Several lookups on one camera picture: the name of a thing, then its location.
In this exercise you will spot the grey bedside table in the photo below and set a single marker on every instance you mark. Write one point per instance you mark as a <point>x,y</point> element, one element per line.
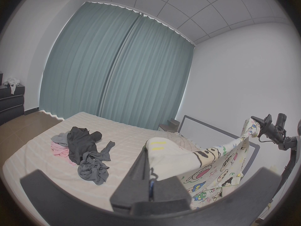
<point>168,126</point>

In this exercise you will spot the black garment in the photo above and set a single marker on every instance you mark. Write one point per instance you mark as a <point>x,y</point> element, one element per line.
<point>80,145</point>

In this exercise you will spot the dark grey garment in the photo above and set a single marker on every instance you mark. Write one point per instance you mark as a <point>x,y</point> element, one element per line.
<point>94,168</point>

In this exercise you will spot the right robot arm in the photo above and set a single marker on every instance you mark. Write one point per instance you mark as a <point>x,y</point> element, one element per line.
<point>285,143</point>

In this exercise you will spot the blue-green curtain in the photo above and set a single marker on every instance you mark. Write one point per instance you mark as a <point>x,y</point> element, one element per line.
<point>152,79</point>
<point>82,67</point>

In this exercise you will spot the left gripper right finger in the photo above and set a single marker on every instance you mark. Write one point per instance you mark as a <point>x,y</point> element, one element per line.
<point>169,192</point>

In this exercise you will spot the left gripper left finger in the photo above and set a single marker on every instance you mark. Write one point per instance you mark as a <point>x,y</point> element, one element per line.
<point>134,185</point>

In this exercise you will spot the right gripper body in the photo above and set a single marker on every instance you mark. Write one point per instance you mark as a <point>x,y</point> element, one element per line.
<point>268,122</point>

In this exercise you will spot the pink garment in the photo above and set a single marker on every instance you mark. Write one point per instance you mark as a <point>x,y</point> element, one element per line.
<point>58,151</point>

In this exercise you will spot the white garment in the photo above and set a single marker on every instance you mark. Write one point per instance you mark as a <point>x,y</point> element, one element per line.
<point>13,81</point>

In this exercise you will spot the bed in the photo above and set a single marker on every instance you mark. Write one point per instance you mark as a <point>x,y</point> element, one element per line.
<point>47,168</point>

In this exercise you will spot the black chest of drawers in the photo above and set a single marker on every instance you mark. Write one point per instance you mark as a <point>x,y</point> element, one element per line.
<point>11,105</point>

